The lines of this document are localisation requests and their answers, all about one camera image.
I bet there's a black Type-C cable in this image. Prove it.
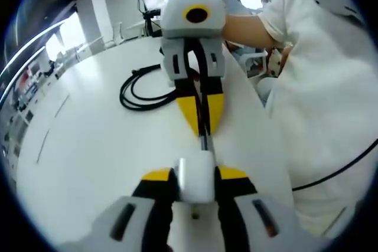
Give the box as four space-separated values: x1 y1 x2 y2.
119 44 216 155

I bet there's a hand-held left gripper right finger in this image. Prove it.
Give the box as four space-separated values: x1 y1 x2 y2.
214 165 328 252

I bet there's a white square column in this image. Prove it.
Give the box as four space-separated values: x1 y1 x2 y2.
75 0 106 55

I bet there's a person's white shirt torso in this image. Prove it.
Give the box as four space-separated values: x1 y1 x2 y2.
255 0 373 235

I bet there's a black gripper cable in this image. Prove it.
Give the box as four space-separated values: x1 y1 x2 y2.
292 136 377 191

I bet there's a row of white office desks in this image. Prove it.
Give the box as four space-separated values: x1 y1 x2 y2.
0 54 64 161

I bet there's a white charger adapter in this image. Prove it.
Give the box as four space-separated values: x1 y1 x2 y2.
172 150 216 220

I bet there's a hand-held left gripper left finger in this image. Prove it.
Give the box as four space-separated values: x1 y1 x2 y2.
60 168 178 252

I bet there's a white desk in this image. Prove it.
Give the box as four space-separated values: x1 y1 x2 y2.
16 35 296 252

